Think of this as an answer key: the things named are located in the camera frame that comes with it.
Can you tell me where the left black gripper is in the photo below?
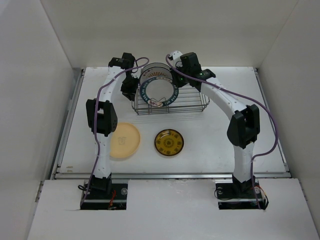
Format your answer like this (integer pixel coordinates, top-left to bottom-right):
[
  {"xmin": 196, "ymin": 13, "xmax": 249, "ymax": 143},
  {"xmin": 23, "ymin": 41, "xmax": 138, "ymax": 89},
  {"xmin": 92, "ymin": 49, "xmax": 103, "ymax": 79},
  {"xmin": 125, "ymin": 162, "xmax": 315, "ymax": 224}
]
[{"xmin": 121, "ymin": 75, "xmax": 140, "ymax": 101}]

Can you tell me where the white plate blue rim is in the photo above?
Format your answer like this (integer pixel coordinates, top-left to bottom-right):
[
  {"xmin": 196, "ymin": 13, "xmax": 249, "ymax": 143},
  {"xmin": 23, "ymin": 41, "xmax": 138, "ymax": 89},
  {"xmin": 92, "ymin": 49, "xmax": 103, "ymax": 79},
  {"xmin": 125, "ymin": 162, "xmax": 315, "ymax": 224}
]
[{"xmin": 139, "ymin": 83, "xmax": 179, "ymax": 108}]

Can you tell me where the beige plastic plate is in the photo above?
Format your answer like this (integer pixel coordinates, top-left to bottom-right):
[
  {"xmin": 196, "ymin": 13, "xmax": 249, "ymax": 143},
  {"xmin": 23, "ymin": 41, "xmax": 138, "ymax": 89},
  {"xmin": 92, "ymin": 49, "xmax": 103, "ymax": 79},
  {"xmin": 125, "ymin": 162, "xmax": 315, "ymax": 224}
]
[{"xmin": 110, "ymin": 122, "xmax": 141, "ymax": 159}]

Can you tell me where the small yellow patterned plate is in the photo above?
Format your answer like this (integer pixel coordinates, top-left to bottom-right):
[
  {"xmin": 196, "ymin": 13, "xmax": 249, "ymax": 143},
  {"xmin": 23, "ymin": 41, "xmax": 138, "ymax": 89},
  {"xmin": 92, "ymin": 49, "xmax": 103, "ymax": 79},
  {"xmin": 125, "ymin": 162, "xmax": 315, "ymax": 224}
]
[{"xmin": 154, "ymin": 129, "xmax": 185, "ymax": 158}]

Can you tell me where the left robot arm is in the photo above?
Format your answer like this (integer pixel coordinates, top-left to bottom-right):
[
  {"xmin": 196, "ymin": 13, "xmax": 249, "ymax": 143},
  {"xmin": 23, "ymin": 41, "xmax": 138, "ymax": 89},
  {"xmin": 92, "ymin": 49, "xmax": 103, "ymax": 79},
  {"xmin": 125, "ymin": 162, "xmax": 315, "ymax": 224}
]
[{"xmin": 83, "ymin": 52, "xmax": 139, "ymax": 199}]

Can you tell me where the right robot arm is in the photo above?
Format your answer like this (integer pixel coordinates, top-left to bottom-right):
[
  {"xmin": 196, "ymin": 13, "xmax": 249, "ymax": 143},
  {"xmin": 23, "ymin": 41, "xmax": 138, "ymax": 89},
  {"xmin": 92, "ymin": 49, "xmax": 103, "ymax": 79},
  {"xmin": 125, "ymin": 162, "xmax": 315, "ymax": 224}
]
[{"xmin": 165, "ymin": 51, "xmax": 260, "ymax": 199}]

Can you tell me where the purple plastic plate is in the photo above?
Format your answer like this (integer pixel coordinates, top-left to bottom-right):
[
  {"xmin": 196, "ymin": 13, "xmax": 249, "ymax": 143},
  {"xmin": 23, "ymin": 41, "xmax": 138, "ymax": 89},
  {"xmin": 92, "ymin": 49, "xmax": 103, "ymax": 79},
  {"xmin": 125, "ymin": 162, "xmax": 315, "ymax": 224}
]
[{"xmin": 140, "ymin": 77, "xmax": 172, "ymax": 90}]

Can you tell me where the grey rimmed patterned plate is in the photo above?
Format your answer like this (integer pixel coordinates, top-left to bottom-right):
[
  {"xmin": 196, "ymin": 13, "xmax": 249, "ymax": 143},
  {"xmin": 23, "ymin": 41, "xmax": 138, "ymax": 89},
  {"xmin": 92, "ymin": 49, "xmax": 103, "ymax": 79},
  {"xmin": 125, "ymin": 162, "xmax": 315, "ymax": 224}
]
[{"xmin": 139, "ymin": 62, "xmax": 172, "ymax": 85}]

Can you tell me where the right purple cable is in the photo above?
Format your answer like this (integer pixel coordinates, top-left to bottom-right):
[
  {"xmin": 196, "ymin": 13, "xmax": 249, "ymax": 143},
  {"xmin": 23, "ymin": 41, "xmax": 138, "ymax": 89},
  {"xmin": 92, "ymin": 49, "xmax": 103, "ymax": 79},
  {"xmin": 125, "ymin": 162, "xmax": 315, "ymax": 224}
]
[{"xmin": 165, "ymin": 52, "xmax": 279, "ymax": 210}]

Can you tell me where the purple cable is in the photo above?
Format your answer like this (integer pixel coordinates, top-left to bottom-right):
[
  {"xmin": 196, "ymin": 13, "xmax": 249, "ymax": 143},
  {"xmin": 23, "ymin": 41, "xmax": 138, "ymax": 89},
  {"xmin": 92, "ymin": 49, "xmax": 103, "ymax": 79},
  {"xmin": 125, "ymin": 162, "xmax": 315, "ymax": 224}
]
[
  {"xmin": 165, "ymin": 52, "xmax": 279, "ymax": 210},
  {"xmin": 82, "ymin": 56, "xmax": 151, "ymax": 202}
]

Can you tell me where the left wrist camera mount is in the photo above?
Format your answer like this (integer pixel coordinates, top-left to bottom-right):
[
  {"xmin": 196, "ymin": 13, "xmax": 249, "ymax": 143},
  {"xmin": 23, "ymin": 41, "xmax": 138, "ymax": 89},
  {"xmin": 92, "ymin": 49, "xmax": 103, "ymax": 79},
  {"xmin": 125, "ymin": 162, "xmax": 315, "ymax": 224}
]
[{"xmin": 131, "ymin": 68, "xmax": 143, "ymax": 79}]

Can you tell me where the wire dish rack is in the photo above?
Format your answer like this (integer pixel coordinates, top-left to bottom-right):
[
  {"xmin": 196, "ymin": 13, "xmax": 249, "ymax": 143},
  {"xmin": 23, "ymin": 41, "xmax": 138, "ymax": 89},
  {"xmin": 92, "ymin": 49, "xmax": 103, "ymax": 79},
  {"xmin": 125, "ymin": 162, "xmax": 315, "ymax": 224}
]
[{"xmin": 131, "ymin": 82, "xmax": 210, "ymax": 115}]

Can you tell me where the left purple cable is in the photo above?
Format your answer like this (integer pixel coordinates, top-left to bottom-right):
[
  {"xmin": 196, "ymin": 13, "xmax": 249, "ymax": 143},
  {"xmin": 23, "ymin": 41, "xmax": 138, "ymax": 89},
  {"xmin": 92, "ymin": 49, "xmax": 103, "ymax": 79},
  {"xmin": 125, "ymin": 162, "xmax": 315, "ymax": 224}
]
[{"xmin": 82, "ymin": 56, "xmax": 151, "ymax": 202}]

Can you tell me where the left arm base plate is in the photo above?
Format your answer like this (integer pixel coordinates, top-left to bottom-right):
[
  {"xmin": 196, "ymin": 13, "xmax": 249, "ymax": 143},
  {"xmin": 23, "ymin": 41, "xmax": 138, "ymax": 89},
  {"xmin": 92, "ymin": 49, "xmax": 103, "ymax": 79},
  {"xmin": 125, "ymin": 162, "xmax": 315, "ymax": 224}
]
[{"xmin": 80, "ymin": 183, "xmax": 128, "ymax": 211}]

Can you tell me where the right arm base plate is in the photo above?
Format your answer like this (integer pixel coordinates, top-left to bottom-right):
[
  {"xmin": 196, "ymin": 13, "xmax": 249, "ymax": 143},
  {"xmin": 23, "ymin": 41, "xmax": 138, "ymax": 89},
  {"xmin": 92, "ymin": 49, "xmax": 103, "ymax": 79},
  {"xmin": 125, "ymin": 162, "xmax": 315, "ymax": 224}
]
[{"xmin": 214, "ymin": 182, "xmax": 269, "ymax": 210}]

